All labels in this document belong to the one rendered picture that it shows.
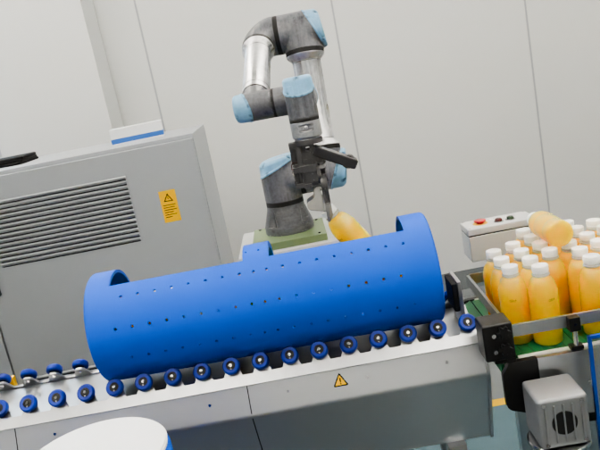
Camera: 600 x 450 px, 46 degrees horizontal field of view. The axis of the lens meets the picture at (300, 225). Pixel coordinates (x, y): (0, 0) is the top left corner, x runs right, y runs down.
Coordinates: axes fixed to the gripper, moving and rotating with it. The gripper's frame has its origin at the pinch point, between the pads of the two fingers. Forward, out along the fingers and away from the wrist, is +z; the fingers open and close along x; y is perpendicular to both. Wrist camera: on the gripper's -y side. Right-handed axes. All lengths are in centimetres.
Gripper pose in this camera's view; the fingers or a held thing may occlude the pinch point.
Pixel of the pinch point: (330, 214)
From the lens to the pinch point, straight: 180.7
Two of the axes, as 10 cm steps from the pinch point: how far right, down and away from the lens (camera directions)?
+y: -9.8, 1.9, 0.3
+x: 0.1, 2.1, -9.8
